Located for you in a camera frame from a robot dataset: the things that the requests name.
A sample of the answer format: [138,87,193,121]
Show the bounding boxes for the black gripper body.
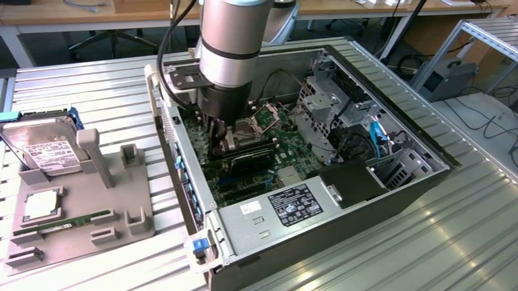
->
[196,82,252,127]

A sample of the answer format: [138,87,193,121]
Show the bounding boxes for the green graphics card black shroud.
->
[204,144,276,179]

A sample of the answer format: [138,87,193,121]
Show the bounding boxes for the green motherboard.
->
[180,101,324,210]

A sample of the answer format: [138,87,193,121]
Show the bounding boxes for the CPU socket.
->
[225,119,261,149]

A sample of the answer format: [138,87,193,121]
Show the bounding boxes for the black RAM slot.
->
[236,136,272,149]
[241,140,276,152]

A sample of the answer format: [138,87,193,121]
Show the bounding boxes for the open metal socket cover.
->
[249,102,280,135]

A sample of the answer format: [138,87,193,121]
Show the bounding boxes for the black expansion slot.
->
[220,181,268,198]
[222,186,270,203]

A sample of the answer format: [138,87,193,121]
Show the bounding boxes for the silver chipset heatsink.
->
[276,169,301,186]

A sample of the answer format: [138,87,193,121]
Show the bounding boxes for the grey power supply unit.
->
[216,175,343,258]

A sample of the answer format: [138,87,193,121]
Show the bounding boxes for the blue plastic disk caddy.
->
[0,104,85,132]

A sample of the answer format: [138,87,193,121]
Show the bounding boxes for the black office chair base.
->
[66,28,158,61]
[307,17,369,31]

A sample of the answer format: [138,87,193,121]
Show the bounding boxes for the silver metal disk bay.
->
[293,53,391,166]

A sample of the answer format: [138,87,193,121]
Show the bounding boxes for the wooden box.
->
[113,0,173,15]

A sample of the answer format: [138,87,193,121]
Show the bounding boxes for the open black PC case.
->
[144,44,461,291]

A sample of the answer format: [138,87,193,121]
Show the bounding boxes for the grey parts rack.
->
[3,127,157,277]

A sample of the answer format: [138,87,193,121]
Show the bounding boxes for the silver hard disk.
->
[0,116,90,177]

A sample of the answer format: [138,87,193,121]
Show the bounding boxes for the green RAM stick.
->
[10,209,112,238]

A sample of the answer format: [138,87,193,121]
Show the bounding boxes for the silver CPU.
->
[22,191,60,221]

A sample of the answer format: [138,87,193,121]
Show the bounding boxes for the black slanted pole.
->
[377,0,428,61]

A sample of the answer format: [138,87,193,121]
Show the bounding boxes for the black arched wire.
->
[257,69,304,104]

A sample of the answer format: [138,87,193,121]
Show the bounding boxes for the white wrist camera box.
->
[162,64,213,107]

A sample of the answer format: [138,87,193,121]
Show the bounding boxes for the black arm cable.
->
[154,0,202,110]

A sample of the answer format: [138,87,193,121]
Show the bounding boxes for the black wire bundle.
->
[328,115,379,163]

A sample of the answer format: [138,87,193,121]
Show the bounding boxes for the black plastic duct cover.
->
[305,159,392,210]

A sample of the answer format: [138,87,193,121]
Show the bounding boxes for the blue flat wire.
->
[367,120,385,159]

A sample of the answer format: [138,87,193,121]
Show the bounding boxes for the light blue network cable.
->
[62,0,108,13]

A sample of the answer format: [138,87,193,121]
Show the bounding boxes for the black coiled cable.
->
[395,53,424,76]

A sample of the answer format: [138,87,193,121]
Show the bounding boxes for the wooden desk white frame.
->
[296,0,509,60]
[0,0,202,69]

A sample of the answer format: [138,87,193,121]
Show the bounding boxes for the grey box with handle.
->
[412,59,481,103]

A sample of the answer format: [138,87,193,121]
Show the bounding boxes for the black loose cables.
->
[443,87,518,139]

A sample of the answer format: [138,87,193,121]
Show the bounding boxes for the aluminium profile frame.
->
[420,16,518,95]

